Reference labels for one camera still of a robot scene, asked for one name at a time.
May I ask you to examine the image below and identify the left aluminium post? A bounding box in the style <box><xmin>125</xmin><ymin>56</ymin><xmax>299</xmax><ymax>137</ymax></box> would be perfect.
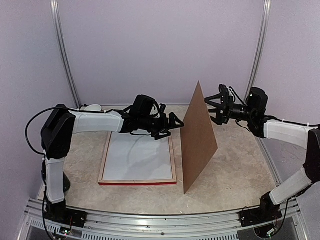
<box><xmin>50</xmin><ymin>0</ymin><xmax>82</xmax><ymax>108</ymax></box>

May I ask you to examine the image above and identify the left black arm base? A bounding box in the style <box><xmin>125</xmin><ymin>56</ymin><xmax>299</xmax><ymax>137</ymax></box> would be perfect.
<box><xmin>44</xmin><ymin>198</ymin><xmax>88</xmax><ymax>228</ymax></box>

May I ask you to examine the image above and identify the brown cardboard backing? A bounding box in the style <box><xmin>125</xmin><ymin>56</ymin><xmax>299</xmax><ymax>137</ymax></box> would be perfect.
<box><xmin>180</xmin><ymin>82</ymin><xmax>218</xmax><ymax>194</ymax></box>

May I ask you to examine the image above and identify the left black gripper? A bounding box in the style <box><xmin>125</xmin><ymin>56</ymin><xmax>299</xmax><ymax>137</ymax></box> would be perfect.
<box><xmin>139</xmin><ymin>112</ymin><xmax>185</xmax><ymax>141</ymax></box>

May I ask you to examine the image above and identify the wooden red picture frame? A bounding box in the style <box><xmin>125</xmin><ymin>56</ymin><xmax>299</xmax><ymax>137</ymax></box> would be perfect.
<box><xmin>97</xmin><ymin>129</ymin><xmax>178</xmax><ymax>186</ymax></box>

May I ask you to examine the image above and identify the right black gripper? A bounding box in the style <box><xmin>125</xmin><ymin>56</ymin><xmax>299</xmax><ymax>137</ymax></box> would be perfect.
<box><xmin>202</xmin><ymin>91</ymin><xmax>255</xmax><ymax>125</ymax></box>

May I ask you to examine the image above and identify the orange white bowl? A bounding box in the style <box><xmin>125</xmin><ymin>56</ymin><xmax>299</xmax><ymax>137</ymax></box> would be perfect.
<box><xmin>80</xmin><ymin>104</ymin><xmax>102</xmax><ymax>112</ymax></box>

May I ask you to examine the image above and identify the aluminium post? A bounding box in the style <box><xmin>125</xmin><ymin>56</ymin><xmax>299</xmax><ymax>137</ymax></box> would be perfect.
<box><xmin>50</xmin><ymin>0</ymin><xmax>82</xmax><ymax>108</ymax></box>
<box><xmin>245</xmin><ymin>0</ymin><xmax>272</xmax><ymax>96</ymax></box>

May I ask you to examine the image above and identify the aluminium front rail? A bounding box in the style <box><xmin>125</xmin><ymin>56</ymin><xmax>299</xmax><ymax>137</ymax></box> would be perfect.
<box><xmin>16</xmin><ymin>197</ymin><xmax>308</xmax><ymax>240</ymax></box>

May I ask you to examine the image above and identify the cat and books photo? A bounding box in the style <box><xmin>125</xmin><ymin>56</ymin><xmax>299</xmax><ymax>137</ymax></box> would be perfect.
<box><xmin>102</xmin><ymin>131</ymin><xmax>174</xmax><ymax>181</ymax></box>

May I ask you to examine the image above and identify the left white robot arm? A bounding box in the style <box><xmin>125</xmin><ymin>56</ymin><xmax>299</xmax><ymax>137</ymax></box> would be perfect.
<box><xmin>40</xmin><ymin>104</ymin><xmax>184</xmax><ymax>223</ymax></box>

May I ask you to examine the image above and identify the black cylindrical cup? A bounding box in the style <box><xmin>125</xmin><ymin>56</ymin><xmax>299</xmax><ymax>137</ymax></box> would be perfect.
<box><xmin>63</xmin><ymin>173</ymin><xmax>71</xmax><ymax>193</ymax></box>

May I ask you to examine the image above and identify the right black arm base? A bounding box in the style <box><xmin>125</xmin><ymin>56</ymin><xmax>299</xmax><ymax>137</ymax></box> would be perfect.
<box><xmin>238</xmin><ymin>192</ymin><xmax>283</xmax><ymax>228</ymax></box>

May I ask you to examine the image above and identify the right aluminium post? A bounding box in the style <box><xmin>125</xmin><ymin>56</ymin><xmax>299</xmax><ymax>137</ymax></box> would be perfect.
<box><xmin>245</xmin><ymin>0</ymin><xmax>272</xmax><ymax>96</ymax></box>

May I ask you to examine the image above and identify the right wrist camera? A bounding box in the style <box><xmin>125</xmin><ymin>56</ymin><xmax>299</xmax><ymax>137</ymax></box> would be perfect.
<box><xmin>219</xmin><ymin>84</ymin><xmax>270</xmax><ymax>111</ymax></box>

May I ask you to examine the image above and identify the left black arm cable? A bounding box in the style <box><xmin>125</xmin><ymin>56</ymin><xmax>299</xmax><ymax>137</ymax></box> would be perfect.
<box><xmin>24</xmin><ymin>107</ymin><xmax>57</xmax><ymax>156</ymax></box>

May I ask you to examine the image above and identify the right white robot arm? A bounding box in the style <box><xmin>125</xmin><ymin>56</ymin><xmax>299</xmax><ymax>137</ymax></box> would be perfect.
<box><xmin>204</xmin><ymin>86</ymin><xmax>320</xmax><ymax>222</ymax></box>

